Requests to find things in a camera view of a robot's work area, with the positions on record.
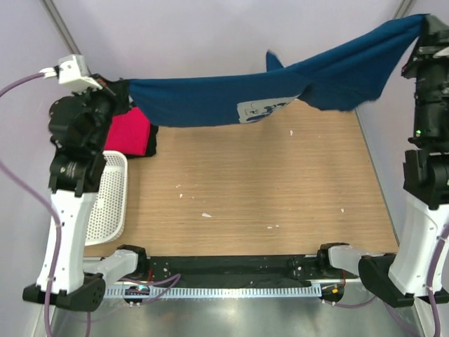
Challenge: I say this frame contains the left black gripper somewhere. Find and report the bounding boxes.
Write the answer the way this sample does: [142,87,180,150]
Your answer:
[72,74,132,152]

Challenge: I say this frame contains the blue printed t-shirt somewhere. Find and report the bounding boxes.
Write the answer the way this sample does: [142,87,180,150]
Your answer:
[129,14,426,128]

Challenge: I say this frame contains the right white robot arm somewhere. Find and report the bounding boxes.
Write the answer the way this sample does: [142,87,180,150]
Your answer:
[316,14,448,308]

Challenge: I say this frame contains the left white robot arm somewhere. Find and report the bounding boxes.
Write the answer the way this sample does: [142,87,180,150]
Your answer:
[22,74,149,312]

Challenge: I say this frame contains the folded pink t-shirt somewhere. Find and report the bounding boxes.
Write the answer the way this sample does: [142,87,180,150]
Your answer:
[105,107,151,157]

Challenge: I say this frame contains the folded black t-shirt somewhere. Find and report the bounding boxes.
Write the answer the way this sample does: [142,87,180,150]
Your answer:
[126,124,159,159]

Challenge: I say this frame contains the white perforated plastic basket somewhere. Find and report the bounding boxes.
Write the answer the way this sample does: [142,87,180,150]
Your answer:
[85,150,128,246]

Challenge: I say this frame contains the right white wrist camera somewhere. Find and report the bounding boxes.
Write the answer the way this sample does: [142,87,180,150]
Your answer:
[433,47,449,58]

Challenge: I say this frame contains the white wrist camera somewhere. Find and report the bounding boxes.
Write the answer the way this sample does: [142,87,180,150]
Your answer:
[39,54,102,93]
[433,47,449,58]

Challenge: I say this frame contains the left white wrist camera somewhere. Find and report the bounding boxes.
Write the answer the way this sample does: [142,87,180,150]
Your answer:
[39,54,102,93]

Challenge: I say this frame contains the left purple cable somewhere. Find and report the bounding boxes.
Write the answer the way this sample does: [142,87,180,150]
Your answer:
[0,72,92,337]

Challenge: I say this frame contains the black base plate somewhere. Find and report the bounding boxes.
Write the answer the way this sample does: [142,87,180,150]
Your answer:
[148,254,356,289]

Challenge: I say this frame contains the white slotted cable duct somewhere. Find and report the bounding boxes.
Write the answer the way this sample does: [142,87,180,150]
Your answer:
[104,284,322,299]

